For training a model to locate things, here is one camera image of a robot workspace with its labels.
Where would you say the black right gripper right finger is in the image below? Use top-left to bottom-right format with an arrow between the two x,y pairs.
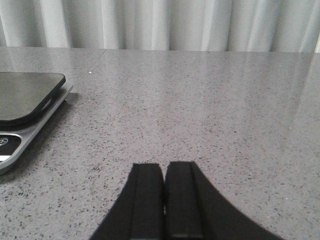
165,161 -> 279,240

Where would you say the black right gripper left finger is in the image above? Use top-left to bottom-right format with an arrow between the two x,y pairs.
91,163 -> 164,240

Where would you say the silver black kitchen scale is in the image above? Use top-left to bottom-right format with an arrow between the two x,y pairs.
0,72 -> 73,175

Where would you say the white pleated curtain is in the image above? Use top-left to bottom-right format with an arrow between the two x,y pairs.
0,0 -> 320,53

